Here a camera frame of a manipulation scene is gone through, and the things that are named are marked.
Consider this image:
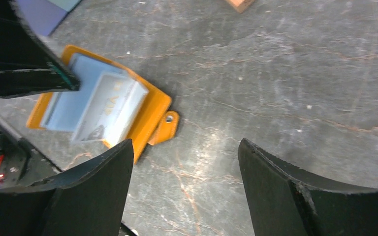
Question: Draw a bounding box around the blue three-compartment tray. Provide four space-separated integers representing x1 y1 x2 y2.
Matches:
16 0 80 36

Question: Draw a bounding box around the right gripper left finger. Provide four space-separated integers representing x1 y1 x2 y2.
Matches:
0 139 134 236

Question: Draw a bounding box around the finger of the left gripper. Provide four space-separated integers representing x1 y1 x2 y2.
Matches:
0 0 80 98

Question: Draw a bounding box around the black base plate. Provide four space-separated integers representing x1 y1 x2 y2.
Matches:
0 122 62 189

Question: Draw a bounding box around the wooden block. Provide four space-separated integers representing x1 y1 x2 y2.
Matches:
226 0 255 13

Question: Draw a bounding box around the black card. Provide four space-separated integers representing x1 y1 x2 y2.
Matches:
71 71 149 146

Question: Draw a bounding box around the orange card holder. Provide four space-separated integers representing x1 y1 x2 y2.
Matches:
26 45 180 160

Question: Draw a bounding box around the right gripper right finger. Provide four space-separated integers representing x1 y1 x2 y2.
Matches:
238 139 378 236

